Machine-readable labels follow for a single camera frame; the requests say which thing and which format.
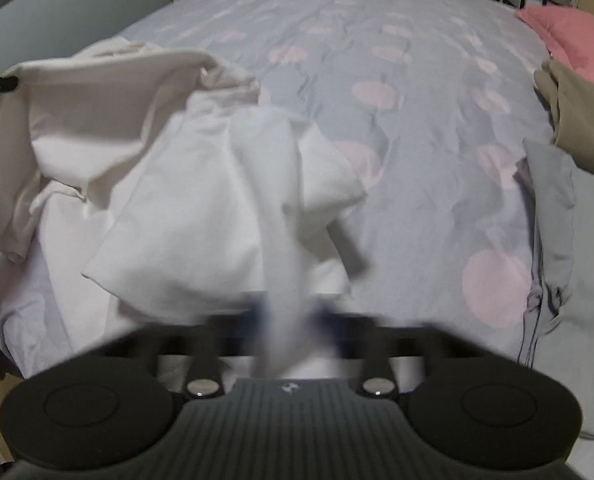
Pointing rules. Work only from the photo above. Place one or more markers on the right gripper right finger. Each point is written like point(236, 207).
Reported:
point(374, 346)

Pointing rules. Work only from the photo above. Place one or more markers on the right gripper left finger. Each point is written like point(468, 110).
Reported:
point(192, 355)

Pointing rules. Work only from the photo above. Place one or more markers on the cream beige garment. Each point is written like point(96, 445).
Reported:
point(72, 125)

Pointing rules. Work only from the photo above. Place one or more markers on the white smooth shirt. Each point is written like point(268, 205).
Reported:
point(229, 206)

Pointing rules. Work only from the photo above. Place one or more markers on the folded grey garment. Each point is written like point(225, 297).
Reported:
point(559, 320)

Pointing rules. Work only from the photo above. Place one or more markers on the polka dot bed sheet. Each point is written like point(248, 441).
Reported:
point(431, 101)

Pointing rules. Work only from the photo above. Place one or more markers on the folded khaki garment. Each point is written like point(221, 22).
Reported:
point(570, 99)

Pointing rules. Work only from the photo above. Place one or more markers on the pink pillow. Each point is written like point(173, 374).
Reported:
point(568, 35)

